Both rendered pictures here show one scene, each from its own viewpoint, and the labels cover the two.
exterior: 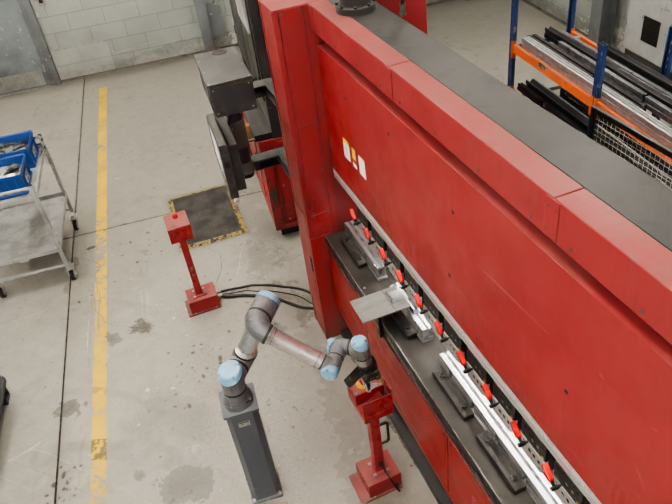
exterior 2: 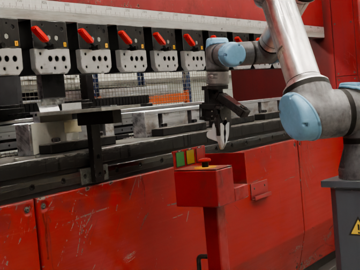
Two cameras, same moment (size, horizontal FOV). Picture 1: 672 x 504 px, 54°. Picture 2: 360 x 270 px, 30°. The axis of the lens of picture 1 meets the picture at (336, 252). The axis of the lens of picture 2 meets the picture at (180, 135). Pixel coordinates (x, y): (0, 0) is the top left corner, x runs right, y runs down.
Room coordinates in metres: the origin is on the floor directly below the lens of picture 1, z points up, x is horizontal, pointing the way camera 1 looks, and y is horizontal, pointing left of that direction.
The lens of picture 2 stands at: (3.61, 1.59, 1.00)
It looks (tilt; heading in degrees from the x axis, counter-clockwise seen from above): 3 degrees down; 231
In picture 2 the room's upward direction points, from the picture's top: 5 degrees counter-clockwise
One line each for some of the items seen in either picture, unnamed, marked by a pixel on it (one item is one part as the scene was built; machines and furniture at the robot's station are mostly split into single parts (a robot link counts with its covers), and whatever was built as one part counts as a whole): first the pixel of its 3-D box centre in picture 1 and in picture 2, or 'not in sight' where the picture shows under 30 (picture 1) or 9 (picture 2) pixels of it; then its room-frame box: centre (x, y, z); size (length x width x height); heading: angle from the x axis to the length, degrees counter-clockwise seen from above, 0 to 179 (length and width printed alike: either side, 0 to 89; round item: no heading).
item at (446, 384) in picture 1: (452, 393); (180, 128); (1.98, -0.44, 0.89); 0.30 x 0.05 x 0.03; 16
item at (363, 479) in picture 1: (374, 475); not in sight; (2.16, -0.04, 0.06); 0.25 x 0.20 x 0.12; 108
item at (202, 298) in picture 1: (189, 262); not in sight; (3.89, 1.07, 0.41); 0.25 x 0.20 x 0.83; 106
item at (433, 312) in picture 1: (438, 310); (124, 50); (2.22, -0.43, 1.20); 0.15 x 0.09 x 0.17; 16
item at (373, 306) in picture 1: (379, 304); (88, 110); (2.54, -0.19, 1.00); 0.26 x 0.18 x 0.01; 106
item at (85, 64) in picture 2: (418, 285); (85, 49); (2.41, -0.37, 1.20); 0.15 x 0.09 x 0.17; 16
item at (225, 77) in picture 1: (236, 131); not in sight; (3.65, 0.49, 1.53); 0.51 x 0.25 x 0.85; 13
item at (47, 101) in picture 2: not in sight; (51, 89); (2.58, -0.33, 1.07); 0.10 x 0.02 x 0.10; 16
